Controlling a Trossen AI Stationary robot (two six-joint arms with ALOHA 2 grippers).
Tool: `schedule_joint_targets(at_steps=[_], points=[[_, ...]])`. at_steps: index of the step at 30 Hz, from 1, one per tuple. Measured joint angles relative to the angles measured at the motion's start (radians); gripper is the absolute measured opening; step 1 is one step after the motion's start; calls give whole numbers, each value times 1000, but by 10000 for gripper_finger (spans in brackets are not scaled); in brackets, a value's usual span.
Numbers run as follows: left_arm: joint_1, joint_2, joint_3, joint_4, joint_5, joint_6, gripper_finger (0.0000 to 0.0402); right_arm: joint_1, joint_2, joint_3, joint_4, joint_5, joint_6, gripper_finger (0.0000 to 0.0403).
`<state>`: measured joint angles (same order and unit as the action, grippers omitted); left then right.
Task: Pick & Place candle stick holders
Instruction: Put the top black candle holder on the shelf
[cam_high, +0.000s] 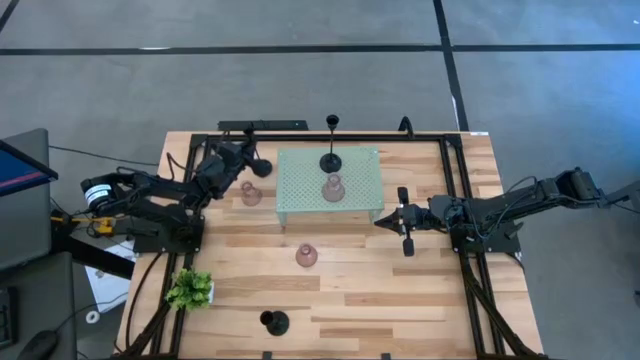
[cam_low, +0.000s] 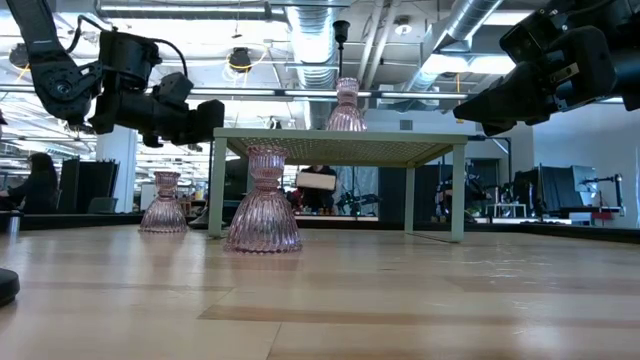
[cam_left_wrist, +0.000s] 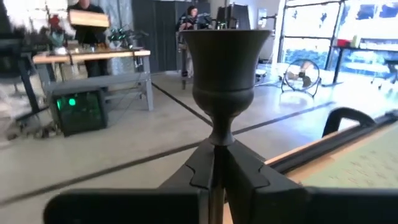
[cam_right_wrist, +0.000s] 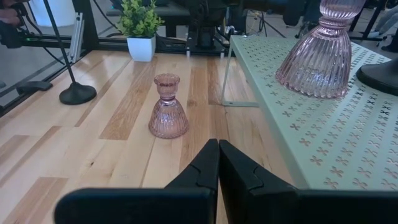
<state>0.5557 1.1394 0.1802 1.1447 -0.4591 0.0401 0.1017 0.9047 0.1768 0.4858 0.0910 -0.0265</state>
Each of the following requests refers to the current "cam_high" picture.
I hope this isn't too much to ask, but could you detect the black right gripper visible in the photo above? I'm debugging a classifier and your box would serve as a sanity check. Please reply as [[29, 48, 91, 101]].
[[373, 186, 434, 258]]

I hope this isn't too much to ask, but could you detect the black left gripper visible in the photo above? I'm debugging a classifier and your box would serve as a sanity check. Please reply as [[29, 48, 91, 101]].
[[212, 141, 259, 176]]

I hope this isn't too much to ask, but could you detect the tall black candlestick holder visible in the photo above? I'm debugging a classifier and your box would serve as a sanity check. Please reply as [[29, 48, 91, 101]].
[[259, 309, 291, 337], [243, 127, 274, 179], [318, 113, 344, 175]]

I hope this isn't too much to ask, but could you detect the pink glass candle holder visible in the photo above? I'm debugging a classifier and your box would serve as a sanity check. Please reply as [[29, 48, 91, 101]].
[[321, 172, 347, 204], [240, 180, 264, 208], [294, 243, 319, 269]]

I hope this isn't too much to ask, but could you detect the black flat bar device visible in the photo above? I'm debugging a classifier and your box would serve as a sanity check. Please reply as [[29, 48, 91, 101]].
[[217, 119, 310, 132]]

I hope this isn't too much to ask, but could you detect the green perforated metal shelf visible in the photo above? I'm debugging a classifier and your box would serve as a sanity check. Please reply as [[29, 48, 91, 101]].
[[274, 145, 386, 229]]

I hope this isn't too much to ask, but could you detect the green plant in white pot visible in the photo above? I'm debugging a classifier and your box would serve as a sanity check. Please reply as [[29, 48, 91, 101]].
[[164, 268, 216, 311]]

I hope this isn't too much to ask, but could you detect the yellow clamp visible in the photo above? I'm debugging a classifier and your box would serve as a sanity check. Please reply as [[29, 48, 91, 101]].
[[94, 214, 116, 236]]

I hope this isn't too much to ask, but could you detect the black support beam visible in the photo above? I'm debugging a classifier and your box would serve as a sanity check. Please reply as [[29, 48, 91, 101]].
[[49, 232, 136, 280]]

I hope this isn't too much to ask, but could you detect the white paper sheet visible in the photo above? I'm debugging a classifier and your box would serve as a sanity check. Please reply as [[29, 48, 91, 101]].
[[83, 239, 136, 314]]

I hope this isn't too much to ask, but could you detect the dark computer monitor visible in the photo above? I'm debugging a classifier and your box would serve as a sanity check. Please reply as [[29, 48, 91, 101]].
[[0, 138, 59, 199]]

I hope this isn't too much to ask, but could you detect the black stand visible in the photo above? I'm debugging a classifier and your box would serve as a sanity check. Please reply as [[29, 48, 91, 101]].
[[599, 179, 640, 209]]

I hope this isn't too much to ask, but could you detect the black computer mouse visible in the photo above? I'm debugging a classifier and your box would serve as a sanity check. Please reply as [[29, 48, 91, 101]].
[[17, 329, 60, 360]]

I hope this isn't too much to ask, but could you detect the black keyboard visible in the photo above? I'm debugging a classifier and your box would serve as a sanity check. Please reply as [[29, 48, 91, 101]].
[[0, 287, 19, 350]]

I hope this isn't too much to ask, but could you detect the black aluminium table frame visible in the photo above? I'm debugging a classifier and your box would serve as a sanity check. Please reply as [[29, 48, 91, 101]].
[[117, 132, 551, 360]]

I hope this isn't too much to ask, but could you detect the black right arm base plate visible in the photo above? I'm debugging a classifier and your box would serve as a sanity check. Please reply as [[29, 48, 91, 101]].
[[448, 219, 521, 255]]

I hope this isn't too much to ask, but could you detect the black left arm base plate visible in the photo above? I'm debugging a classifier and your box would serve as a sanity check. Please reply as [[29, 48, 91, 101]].
[[132, 219, 206, 255]]

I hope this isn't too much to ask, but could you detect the thin black floor cable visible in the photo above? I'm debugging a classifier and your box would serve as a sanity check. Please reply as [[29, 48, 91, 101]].
[[48, 144, 160, 166]]

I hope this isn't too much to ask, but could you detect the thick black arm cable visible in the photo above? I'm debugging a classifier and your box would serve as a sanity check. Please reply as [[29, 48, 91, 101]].
[[123, 252, 166, 351]]

